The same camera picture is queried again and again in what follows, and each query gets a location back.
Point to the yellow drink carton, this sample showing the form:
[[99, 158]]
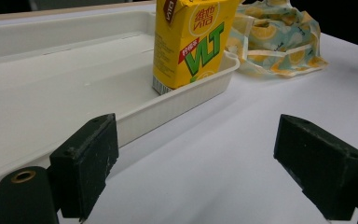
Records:
[[192, 46]]

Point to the lemon print cloth bag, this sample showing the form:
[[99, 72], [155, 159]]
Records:
[[276, 40]]

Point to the white plastic tray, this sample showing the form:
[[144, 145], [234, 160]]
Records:
[[59, 93]]

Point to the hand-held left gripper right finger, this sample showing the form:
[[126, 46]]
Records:
[[320, 165]]

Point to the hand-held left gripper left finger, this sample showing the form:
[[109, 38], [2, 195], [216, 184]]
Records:
[[84, 168]]

